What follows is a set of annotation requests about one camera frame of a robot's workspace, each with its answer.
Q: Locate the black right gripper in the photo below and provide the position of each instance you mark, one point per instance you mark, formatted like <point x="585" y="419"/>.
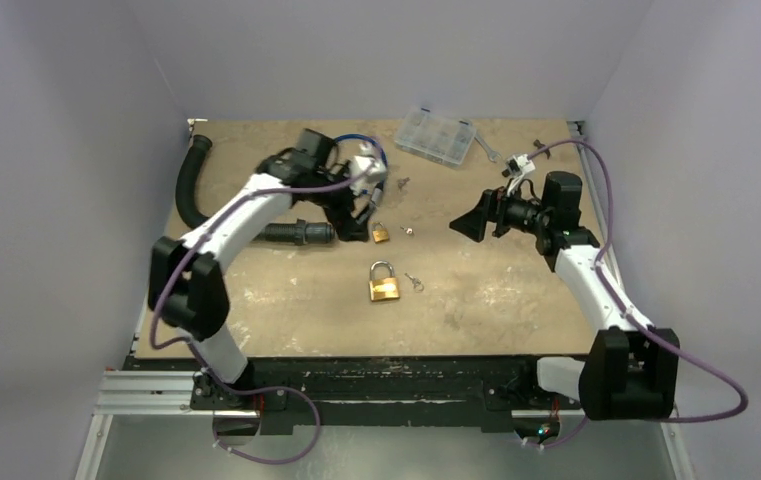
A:
<point x="497" y="214"/>

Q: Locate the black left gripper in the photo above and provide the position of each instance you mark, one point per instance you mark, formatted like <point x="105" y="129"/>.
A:
<point x="354" y="228"/>

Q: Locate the small brass padlock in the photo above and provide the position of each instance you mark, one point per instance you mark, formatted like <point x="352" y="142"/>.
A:
<point x="380" y="234"/>

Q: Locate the blue cable lock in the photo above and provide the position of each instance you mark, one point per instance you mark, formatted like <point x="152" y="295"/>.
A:
<point x="368" y="146"/>

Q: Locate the large brass padlock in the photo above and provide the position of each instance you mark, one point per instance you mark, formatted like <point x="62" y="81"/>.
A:
<point x="383" y="283"/>

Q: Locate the cable lock keys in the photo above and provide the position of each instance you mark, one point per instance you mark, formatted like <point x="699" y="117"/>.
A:
<point x="402" y="183"/>

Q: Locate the large padlock keys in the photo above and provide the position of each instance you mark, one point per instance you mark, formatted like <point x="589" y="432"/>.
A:
<point x="417" y="284"/>

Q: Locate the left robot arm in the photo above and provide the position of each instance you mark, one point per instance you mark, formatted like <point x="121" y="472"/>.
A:
<point x="187" y="290"/>

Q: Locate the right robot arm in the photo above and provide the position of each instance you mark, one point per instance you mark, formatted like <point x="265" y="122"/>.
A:
<point x="625" y="375"/>

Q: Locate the silver open-end wrench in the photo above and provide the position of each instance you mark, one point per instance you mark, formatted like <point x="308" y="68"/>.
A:
<point x="493" y="155"/>

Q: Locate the clear plastic organizer box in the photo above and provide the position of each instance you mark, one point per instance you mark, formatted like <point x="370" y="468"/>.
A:
<point x="436" y="138"/>

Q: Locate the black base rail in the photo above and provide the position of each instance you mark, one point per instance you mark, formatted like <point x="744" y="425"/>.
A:
<point x="489" y="392"/>

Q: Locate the aluminium frame rail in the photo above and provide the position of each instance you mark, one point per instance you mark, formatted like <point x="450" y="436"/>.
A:
<point x="144" y="427"/>

